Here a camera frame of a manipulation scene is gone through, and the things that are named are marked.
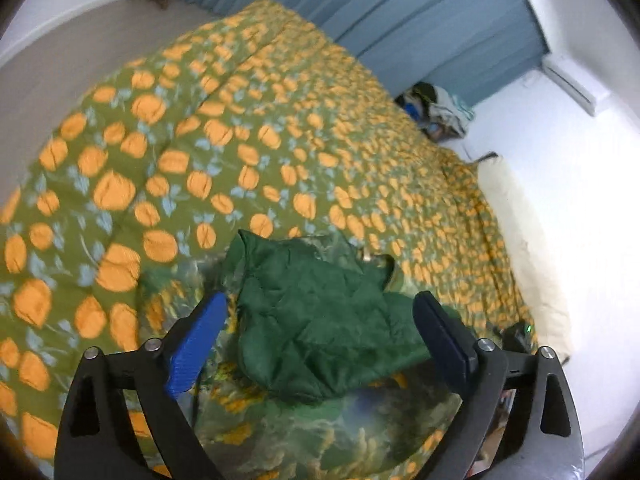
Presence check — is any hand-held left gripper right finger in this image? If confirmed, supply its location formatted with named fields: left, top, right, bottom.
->
left=412, top=291, right=584, bottom=480

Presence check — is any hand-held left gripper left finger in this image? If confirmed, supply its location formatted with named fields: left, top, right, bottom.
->
left=54, top=293, right=229, bottom=480

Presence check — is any green landscape print padded jacket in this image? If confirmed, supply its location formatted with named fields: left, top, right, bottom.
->
left=135, top=229, right=501, bottom=480

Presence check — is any blue curtain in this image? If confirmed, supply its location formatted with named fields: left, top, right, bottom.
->
left=177, top=0, right=551, bottom=107

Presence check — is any green quilt with orange flowers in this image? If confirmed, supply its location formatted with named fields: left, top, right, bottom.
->
left=0, top=0, right=541, bottom=480

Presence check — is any white air conditioner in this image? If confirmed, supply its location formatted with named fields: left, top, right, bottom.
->
left=542, top=55, right=612, bottom=117

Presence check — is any pile of folded clothes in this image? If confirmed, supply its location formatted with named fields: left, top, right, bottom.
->
left=394, top=80, right=476, bottom=142

